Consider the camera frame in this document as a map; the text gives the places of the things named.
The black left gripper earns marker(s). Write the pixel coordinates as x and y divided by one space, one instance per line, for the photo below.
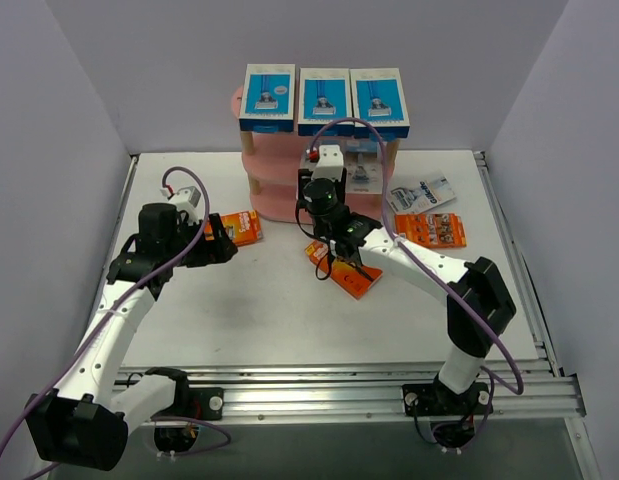
209 240

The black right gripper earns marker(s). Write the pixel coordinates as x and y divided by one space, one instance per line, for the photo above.
322 179

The clear blister razor pack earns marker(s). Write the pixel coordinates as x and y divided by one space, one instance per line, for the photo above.
363 166

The white Gillette pack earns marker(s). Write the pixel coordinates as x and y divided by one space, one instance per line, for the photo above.
306 163
418 194

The blue Harry's box front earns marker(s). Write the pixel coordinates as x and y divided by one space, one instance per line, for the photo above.
324 95

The blue Harry's razor box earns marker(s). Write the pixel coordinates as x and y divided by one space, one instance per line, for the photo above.
378 98

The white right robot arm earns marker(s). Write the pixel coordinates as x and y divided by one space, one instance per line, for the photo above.
478 304

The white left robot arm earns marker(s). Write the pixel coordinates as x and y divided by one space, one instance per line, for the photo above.
81 421

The orange Gillette Fusion box left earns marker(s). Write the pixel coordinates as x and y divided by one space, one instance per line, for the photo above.
242 228

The orange Gillette box centre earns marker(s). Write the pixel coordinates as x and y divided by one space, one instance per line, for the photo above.
354 280

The orange razor cartridge box right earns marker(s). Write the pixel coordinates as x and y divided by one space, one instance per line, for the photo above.
433 231

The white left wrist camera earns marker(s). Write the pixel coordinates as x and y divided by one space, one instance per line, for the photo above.
185 200

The aluminium front rail frame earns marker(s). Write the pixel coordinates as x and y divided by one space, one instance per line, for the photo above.
288 348

